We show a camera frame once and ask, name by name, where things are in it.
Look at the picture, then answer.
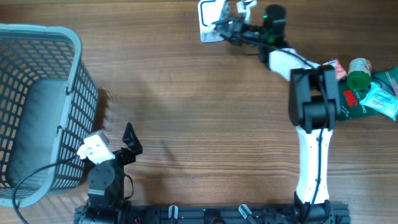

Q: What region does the grey plastic lattice basket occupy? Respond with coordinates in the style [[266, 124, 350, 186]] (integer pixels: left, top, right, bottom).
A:
[[1, 24, 99, 207]]

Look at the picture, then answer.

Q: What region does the small red orange packet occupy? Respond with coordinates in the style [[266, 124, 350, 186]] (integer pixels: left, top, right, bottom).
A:
[[323, 59, 348, 80]]

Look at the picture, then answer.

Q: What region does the black left camera cable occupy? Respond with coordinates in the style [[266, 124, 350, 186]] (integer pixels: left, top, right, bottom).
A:
[[11, 154, 85, 224]]

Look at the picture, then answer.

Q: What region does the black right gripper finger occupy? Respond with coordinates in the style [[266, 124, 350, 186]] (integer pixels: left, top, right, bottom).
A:
[[220, 33, 243, 46], [212, 17, 244, 30]]

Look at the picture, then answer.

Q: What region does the white barcode scanner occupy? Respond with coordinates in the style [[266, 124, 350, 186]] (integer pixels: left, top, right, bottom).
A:
[[197, 0, 228, 43]]

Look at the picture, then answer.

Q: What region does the green lid jar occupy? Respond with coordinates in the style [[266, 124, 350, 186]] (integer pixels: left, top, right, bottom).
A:
[[346, 58, 372, 90]]

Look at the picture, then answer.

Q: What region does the teal wipes packet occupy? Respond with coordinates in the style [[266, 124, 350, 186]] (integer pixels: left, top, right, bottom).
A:
[[359, 82, 397, 121]]

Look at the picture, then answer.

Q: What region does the green glove package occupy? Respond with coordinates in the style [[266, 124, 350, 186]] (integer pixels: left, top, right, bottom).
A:
[[338, 67, 397, 121]]

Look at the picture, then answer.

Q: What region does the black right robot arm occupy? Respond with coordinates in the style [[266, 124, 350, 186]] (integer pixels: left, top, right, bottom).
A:
[[209, 1, 350, 223]]

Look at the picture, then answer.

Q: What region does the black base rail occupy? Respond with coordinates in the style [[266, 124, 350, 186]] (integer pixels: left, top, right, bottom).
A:
[[125, 204, 351, 224]]

